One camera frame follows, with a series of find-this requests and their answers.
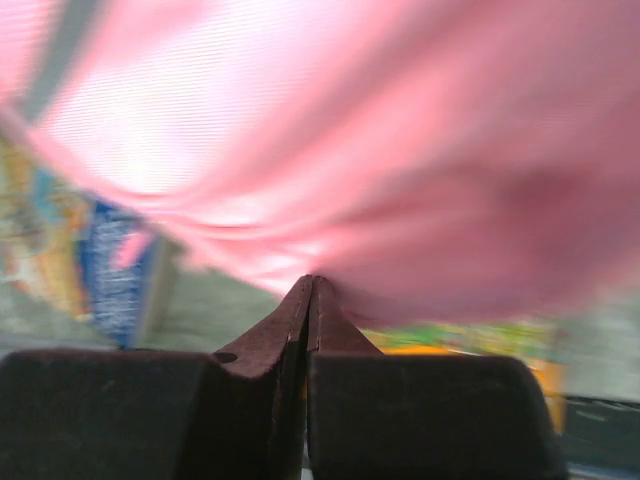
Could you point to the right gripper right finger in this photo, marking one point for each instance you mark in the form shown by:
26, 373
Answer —
378, 416

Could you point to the blue treehouse book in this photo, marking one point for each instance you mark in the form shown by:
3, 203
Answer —
57, 279

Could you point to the pink student backpack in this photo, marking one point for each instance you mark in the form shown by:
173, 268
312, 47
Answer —
436, 160

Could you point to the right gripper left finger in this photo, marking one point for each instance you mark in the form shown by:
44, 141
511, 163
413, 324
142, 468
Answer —
236, 413

